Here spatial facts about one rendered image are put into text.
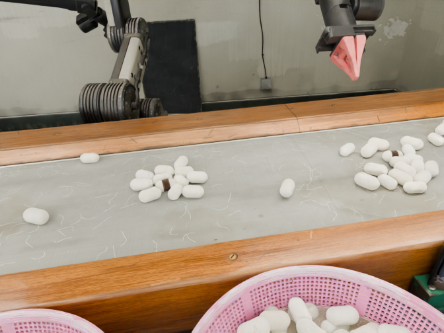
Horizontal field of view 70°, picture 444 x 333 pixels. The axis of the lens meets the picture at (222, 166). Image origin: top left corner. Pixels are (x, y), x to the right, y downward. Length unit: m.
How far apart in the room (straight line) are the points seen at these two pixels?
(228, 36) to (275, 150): 1.97
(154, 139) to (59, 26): 2.09
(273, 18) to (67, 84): 1.64
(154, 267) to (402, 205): 0.36
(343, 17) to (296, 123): 0.22
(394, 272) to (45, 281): 0.40
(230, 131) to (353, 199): 0.29
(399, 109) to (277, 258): 0.53
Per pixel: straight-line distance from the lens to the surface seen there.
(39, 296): 0.40
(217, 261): 0.37
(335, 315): 0.37
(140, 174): 0.55
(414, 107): 0.84
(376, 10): 0.80
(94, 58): 2.66
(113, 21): 1.12
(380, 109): 0.80
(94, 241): 0.47
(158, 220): 0.47
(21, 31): 2.79
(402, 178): 0.57
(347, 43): 0.68
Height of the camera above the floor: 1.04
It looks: 32 degrees down
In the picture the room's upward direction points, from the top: 3 degrees counter-clockwise
